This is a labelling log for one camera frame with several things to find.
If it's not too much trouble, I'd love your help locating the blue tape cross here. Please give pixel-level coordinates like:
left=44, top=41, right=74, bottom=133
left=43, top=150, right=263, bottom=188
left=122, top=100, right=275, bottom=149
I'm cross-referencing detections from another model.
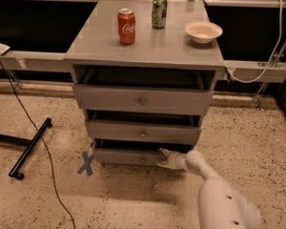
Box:
left=77, top=151, right=94, bottom=177

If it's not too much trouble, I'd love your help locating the grey drawer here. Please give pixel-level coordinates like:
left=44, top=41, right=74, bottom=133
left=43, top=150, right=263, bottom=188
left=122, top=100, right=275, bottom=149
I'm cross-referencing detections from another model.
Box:
left=92, top=139, right=194, bottom=166
left=73, top=67, right=213, bottom=115
left=85, top=111, right=202, bottom=146

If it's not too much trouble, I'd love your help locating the green soda can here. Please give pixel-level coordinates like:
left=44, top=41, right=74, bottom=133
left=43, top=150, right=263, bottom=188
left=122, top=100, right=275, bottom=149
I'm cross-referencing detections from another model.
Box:
left=152, top=0, right=168, bottom=29

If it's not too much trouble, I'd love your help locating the black floor cable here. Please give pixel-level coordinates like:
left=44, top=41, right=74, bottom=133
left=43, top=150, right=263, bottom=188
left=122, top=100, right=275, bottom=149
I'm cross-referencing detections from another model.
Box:
left=0, top=45, right=76, bottom=229

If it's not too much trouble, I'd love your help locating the grey drawer cabinet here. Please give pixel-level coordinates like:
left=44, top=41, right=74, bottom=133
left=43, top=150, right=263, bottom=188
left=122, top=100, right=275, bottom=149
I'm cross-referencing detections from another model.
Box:
left=65, top=0, right=225, bottom=166

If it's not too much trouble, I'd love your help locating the grey bottom drawer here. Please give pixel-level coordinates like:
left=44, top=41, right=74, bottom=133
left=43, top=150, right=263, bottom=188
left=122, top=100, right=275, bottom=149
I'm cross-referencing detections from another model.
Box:
left=92, top=139, right=194, bottom=166

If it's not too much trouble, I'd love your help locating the red cola can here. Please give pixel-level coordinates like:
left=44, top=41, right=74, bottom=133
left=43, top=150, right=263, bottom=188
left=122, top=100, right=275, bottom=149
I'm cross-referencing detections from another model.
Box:
left=117, top=8, right=135, bottom=45

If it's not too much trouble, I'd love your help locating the white cable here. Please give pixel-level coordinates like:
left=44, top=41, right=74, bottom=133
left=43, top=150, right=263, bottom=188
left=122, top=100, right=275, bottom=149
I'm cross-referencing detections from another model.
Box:
left=226, top=0, right=284, bottom=84

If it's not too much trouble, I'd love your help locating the grey top drawer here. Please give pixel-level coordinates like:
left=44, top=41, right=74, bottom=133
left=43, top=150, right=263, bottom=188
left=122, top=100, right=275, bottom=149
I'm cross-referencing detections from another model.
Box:
left=73, top=67, right=213, bottom=115

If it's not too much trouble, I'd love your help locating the grey middle drawer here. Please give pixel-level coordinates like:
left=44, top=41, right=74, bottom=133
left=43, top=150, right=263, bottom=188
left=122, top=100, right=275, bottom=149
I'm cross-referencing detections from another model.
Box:
left=85, top=111, right=202, bottom=146

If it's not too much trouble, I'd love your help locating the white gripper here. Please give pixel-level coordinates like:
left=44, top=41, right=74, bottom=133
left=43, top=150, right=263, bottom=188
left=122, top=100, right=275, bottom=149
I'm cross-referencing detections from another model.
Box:
left=157, top=148, right=187, bottom=170

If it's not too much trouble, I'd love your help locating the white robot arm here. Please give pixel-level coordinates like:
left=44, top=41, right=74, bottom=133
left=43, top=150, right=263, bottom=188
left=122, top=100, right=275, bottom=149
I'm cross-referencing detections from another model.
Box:
left=158, top=148, right=262, bottom=229

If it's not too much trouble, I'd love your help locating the white bowl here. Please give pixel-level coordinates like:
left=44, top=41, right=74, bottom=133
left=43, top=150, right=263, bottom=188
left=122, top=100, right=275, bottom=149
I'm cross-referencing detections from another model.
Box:
left=185, top=21, right=223, bottom=44

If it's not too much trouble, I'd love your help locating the grey metal rail frame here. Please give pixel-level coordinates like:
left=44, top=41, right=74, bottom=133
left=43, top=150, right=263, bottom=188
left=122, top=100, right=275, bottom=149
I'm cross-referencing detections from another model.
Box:
left=0, top=0, right=286, bottom=84

